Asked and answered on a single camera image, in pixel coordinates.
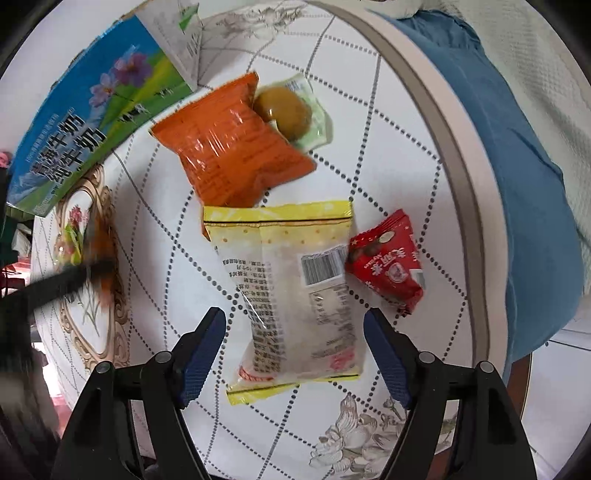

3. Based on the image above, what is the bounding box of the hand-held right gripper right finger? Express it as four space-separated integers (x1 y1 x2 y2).
363 307 539 480

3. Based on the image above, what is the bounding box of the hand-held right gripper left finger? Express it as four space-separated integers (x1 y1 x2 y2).
48 307 227 480

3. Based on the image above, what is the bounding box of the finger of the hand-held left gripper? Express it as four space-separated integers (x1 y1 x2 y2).
0 258 117 324

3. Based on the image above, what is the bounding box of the yellow-edged clear bread packet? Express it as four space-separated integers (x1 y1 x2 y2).
202 200 368 407

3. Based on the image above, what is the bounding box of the blue printed cardboard box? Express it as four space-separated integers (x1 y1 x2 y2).
8 0 205 217

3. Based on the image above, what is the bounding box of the red triangular snack packet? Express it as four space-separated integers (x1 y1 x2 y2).
345 209 424 317

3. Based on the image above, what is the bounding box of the white floral printed blanket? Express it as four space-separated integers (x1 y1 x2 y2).
30 0 492 472

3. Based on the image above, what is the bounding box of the orange snack packet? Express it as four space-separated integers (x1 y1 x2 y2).
150 71 319 208

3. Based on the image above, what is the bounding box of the blue bed sheet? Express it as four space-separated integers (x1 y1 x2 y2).
369 8 583 370

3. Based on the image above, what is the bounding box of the packaged brown egg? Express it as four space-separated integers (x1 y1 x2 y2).
253 74 334 151

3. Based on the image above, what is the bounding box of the white textured blanket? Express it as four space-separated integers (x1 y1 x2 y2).
416 0 591 245

